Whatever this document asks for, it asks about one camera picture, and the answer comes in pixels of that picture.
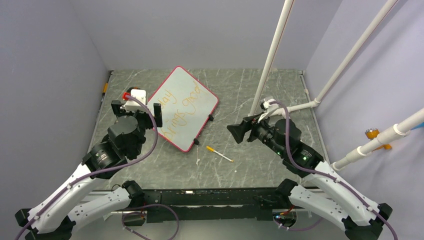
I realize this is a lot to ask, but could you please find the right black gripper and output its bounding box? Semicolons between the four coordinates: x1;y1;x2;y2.
227;111;287;157

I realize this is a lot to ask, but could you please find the red-framed whiteboard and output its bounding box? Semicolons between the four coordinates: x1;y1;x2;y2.
147;66;219;152

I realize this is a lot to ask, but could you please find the white marker pen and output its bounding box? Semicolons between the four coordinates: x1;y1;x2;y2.
213;150;234;163

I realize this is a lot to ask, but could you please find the yellow marker cap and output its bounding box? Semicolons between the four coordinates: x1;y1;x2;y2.
206;146;215;152

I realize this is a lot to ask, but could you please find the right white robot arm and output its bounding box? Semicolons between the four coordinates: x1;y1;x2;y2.
226;115;393;240

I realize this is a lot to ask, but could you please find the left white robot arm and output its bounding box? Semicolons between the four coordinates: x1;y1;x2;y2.
15;96;163;240

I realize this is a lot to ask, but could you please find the orange tool at edge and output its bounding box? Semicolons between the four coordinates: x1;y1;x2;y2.
102;82;108;96

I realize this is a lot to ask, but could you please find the white PVC pipe right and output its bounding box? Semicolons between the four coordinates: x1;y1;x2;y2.
331;108;424;171

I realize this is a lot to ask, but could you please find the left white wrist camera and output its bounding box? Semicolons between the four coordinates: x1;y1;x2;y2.
122;88;147;112

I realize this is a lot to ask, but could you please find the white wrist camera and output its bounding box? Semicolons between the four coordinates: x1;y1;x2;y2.
122;88;147;112
257;96;279;123

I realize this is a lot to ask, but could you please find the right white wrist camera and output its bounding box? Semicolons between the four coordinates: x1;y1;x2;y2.
257;96;279;123

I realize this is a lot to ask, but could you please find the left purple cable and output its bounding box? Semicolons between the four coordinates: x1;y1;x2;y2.
14;94;180;240

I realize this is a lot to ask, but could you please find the purple cable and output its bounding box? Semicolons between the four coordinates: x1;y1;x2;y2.
269;100;398;240
14;94;180;240

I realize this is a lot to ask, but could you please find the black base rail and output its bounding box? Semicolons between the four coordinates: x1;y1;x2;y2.
124;187;298;225

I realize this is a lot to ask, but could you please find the white PVC pipe frame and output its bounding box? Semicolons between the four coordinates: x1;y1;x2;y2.
249;0;399;115

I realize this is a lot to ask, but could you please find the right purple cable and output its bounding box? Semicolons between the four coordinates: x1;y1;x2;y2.
269;100;398;240

